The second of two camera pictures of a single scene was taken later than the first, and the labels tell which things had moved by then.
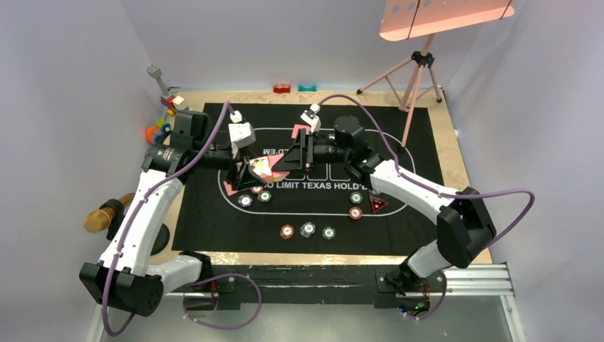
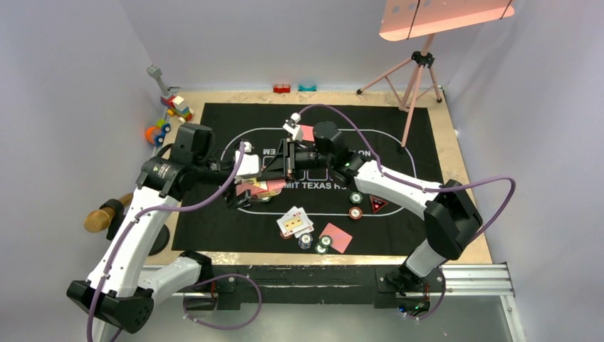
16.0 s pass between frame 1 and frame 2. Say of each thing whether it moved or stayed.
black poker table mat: stayed
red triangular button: stayed
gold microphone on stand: stayed
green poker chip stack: moved
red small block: stayed
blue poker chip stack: moved
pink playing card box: moved
